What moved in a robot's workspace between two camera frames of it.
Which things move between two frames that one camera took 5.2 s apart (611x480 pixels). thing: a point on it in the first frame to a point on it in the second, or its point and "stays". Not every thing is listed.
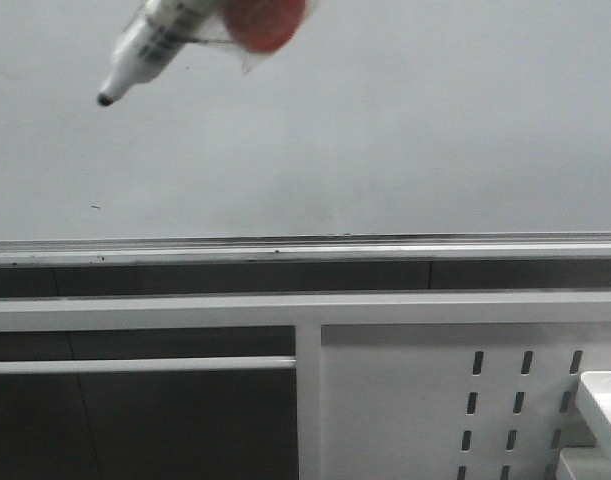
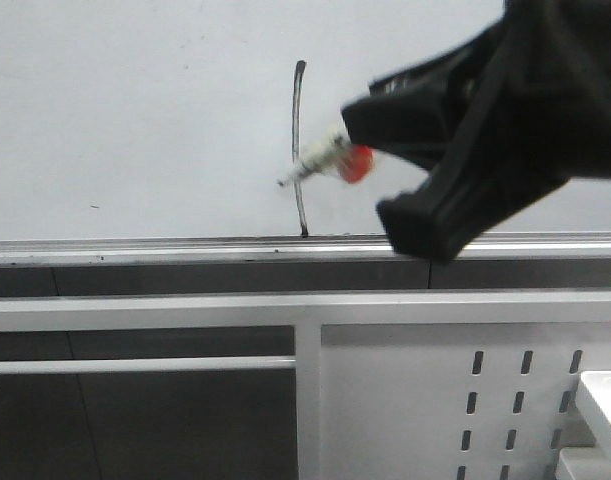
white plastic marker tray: [602, 397] stays
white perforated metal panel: [388, 386] stays
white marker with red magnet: [160, 31] to [353, 162]
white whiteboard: [385, 131] stays
